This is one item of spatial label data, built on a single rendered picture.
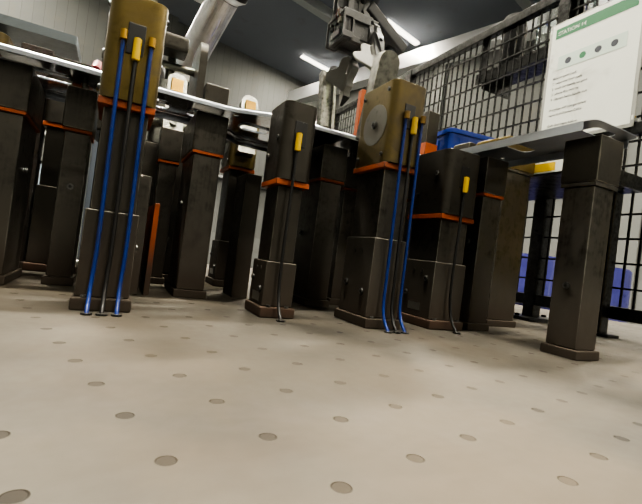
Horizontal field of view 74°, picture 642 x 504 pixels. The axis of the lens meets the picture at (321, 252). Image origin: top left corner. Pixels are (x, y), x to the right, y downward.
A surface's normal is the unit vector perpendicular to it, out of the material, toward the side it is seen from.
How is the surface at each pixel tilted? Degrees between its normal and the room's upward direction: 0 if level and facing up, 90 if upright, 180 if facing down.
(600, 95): 90
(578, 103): 90
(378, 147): 90
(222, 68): 90
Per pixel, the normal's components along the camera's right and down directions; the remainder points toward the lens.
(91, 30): 0.67, 0.07
